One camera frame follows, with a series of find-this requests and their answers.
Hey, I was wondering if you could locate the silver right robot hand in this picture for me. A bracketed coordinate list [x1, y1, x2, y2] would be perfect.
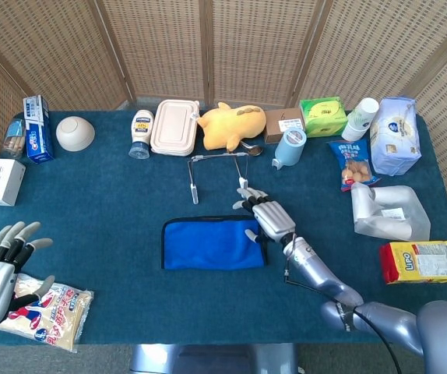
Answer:
[232, 186, 297, 245]

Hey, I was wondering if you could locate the blue and grey cloth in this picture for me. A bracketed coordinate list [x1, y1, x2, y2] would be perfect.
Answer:
[160, 215, 269, 271]

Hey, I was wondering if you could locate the metal wire rack stand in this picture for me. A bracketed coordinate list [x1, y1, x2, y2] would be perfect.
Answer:
[186, 152, 250, 206]

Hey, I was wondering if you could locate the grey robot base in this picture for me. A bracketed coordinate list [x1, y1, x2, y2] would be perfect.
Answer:
[128, 342, 299, 374]

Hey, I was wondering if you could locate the light blue cylinder holder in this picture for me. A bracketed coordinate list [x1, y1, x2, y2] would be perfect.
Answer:
[271, 127, 308, 171]

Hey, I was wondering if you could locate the metal spoon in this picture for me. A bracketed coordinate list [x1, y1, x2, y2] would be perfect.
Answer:
[240, 139, 264, 157]

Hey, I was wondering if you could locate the red white blue food bag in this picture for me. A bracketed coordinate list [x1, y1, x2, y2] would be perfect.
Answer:
[0, 256, 95, 354]

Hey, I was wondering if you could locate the blue cookie snack bag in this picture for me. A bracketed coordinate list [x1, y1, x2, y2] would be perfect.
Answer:
[326, 139, 381, 193]

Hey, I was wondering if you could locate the brown cardboard box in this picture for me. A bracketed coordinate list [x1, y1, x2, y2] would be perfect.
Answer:
[262, 108, 306, 145]

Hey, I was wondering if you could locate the yellow plush toy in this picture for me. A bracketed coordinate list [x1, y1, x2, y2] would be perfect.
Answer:
[196, 101, 267, 153]

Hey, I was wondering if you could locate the white box with black print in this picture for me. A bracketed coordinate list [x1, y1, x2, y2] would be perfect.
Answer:
[0, 158, 26, 207]

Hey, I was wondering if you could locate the translucent white plastic bag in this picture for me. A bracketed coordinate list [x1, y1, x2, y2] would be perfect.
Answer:
[350, 182, 431, 242]

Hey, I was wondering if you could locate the green tissue pack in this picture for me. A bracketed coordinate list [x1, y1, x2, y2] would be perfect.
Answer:
[299, 96, 348, 139]

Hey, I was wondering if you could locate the teal table cloth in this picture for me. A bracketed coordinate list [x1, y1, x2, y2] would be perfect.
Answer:
[0, 110, 447, 346]

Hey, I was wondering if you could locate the stack of paper cups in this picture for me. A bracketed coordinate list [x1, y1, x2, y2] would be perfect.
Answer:
[340, 97, 380, 143]

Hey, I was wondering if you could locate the yellow red biscuit pack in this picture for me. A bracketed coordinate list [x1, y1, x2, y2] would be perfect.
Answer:
[378, 240, 447, 285]

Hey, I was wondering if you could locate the beige lidded lunch box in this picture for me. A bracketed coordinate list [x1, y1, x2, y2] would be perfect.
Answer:
[150, 99, 201, 157]

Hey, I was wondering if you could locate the white and lilac soft pack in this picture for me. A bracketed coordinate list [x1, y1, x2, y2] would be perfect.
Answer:
[369, 96, 422, 177]

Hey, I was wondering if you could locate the clear pack of sticks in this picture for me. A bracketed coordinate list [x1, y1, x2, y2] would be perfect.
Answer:
[2, 118, 27, 160]

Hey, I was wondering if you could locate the mayonnaise squeeze bottle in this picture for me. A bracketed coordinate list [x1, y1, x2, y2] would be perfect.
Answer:
[128, 109, 156, 160]

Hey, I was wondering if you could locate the blue toothpaste box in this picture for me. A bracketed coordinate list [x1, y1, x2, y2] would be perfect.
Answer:
[23, 94, 55, 164]

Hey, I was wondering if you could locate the beige upturned bowl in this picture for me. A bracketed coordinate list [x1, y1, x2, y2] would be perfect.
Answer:
[55, 116, 96, 153]

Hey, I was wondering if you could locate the woven folding screen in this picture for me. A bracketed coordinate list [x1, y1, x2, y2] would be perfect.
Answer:
[0, 0, 447, 242]

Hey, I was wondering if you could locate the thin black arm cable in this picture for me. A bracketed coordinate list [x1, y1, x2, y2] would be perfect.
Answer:
[283, 233, 403, 374]

